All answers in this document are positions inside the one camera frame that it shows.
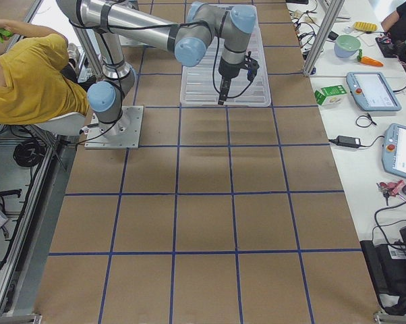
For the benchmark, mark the green white carton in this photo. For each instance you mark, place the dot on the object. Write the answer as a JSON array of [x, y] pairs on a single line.
[[330, 95]]

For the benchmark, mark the blue teach pendant near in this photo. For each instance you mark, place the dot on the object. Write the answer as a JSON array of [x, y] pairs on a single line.
[[394, 150]]

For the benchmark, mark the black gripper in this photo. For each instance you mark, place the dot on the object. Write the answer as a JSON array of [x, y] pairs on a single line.
[[228, 70]]

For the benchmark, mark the person in yellow shirt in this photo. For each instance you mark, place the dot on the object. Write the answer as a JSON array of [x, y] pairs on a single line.
[[38, 79]]

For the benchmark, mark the clear plastic storage box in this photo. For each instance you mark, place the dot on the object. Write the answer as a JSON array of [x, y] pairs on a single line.
[[241, 17]]

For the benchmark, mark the black power adapter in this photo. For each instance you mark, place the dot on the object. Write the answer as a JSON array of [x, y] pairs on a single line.
[[348, 141]]

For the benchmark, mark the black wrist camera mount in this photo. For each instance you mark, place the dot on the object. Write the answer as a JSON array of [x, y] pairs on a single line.
[[251, 66]]

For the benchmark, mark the blue teach pendant far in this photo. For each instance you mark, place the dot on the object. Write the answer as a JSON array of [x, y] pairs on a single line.
[[371, 92]]

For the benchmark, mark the square robot base plate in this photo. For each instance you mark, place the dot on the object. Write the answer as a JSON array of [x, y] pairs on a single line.
[[125, 134]]

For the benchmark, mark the yellow toy corn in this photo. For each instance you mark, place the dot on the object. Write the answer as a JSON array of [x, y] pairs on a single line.
[[365, 26]]

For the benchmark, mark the blue teach pendant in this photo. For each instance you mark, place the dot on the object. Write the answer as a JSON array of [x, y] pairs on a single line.
[[394, 150], [371, 92]]

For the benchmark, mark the green bowl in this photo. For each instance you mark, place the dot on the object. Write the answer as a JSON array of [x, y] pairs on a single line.
[[346, 46]]

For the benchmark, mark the keys with pink fob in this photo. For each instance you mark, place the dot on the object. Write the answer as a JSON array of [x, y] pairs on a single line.
[[392, 189]]

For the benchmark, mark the aluminium frame post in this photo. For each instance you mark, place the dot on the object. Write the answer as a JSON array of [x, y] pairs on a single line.
[[326, 26]]

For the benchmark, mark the toy carrot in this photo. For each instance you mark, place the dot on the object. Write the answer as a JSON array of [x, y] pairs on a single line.
[[368, 60]]

